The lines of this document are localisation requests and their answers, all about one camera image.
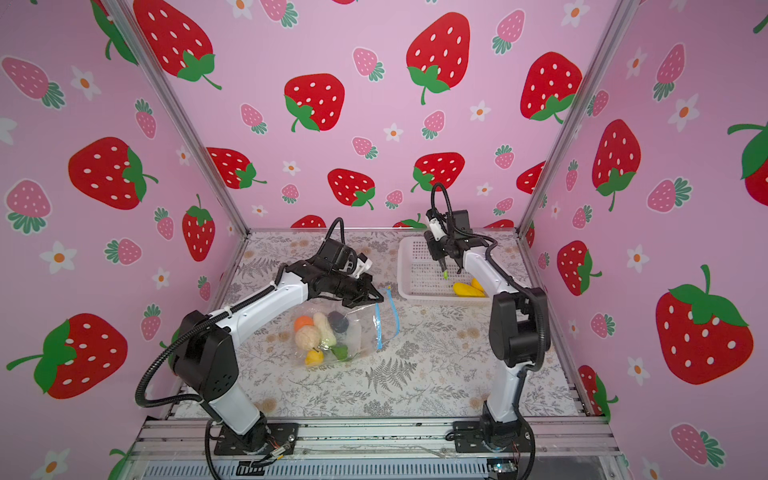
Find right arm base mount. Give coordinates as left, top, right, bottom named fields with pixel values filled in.
left=445, top=419, right=535, bottom=454

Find aluminium frame rail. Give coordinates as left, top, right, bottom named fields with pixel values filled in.
left=117, top=417, right=632, bottom=479

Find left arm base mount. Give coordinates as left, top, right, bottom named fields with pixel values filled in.
left=214, top=422, right=299, bottom=457

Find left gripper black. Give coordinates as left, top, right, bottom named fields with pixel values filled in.
left=329, top=273, right=386, bottom=307

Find white plastic basket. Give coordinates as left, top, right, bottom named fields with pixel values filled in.
left=397, top=236, right=509, bottom=305

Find yellow banana toy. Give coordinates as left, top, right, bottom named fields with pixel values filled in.
left=453, top=282, right=486, bottom=298

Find orange toy fruit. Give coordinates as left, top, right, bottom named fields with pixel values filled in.
left=294, top=315, right=314, bottom=332

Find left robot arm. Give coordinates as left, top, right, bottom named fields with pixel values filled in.
left=134, top=239, right=384, bottom=449

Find green leaf toy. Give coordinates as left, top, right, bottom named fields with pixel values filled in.
left=330, top=344, right=350, bottom=362

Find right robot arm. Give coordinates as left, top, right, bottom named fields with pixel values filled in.
left=424, top=208, right=551, bottom=426

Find dark avocado toy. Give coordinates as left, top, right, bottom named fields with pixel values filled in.
left=327, top=311, right=349, bottom=334

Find yellow bell pepper toy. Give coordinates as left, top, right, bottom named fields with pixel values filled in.
left=471, top=278, right=485, bottom=292

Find white radish toy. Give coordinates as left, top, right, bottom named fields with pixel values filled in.
left=313, top=312, right=337, bottom=348

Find clear zip top bag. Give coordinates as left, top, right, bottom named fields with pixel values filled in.
left=290, top=287, right=402, bottom=368

